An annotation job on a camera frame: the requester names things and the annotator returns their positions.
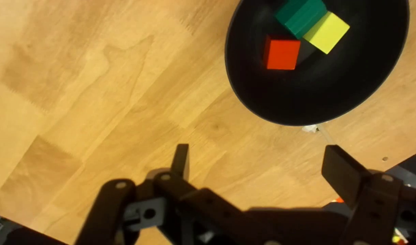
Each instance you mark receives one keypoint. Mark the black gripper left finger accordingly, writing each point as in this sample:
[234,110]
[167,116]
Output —
[194,218]

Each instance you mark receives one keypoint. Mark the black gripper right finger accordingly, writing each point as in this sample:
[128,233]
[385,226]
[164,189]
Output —
[376,212]

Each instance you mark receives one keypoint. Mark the black bowl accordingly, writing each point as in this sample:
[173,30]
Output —
[335,90]

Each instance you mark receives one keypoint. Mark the orange block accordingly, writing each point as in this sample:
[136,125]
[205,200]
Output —
[283,54]

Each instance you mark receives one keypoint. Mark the yellow block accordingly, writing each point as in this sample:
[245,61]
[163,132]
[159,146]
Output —
[329,33]

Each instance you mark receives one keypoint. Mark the green block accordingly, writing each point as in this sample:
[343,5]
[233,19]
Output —
[301,15]

